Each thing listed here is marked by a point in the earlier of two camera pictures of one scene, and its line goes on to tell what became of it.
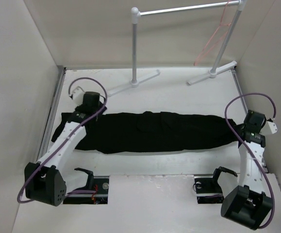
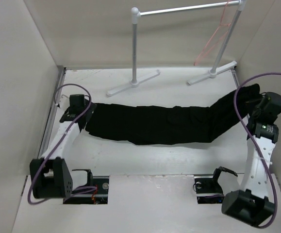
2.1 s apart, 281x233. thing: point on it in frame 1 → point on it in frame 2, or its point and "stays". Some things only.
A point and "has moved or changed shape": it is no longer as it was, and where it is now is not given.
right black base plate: x=208 y=191 stays
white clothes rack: x=135 y=14 stays
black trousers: x=113 y=132 has moved or changed shape
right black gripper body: x=242 y=126 → x=256 y=111
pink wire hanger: x=198 y=59 stays
